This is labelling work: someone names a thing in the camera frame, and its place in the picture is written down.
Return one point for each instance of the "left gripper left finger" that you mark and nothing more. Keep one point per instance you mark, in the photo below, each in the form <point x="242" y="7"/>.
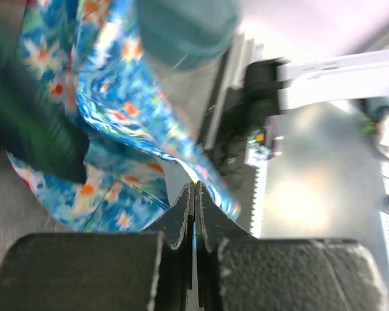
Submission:
<point x="176" y="223"/>

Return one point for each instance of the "dark green plaid cloth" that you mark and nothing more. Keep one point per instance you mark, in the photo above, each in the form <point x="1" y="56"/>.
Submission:
<point x="32" y="128"/>

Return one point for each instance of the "floral blue cloth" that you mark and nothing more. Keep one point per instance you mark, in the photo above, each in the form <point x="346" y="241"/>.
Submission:
<point x="89" y="56"/>

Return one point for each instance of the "slotted cable duct rail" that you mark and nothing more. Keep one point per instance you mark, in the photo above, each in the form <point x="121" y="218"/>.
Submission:
<point x="256" y="158"/>

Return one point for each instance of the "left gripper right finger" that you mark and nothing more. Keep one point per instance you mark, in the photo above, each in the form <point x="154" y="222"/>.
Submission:
<point x="211" y="224"/>

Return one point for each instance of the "teal plastic basin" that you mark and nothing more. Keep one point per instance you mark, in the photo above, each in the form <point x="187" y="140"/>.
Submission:
<point x="184" y="34"/>

